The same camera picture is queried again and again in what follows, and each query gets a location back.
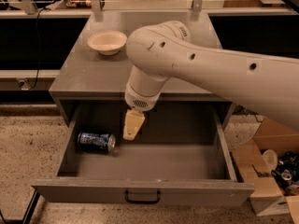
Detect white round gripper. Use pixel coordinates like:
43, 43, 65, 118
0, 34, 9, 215
123, 66, 163, 141

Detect blue pepsi can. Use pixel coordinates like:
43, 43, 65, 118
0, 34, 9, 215
78, 132, 116, 153

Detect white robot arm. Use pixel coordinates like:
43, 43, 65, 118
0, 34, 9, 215
124, 21, 299, 140

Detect grey cabinet with counter top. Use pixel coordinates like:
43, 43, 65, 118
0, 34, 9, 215
50, 11, 236, 131

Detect grey open top drawer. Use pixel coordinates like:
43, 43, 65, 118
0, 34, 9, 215
33, 108, 254, 206

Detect white bowl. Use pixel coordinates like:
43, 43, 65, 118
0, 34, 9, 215
87, 30, 127, 55

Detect white plastic lid in box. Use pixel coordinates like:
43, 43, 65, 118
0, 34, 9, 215
262, 149, 278, 171

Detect cardboard box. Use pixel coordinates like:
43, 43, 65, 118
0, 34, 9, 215
232, 119, 299, 224

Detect cans in cardboard box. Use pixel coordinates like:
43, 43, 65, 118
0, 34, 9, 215
271, 151, 299, 195

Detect black drawer handle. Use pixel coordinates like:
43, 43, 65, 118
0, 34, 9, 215
124, 190, 161, 204

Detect wall power outlet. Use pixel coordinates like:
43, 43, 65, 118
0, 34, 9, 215
17, 78, 30, 91

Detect black power cable left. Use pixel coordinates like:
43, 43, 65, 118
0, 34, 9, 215
29, 7, 50, 91

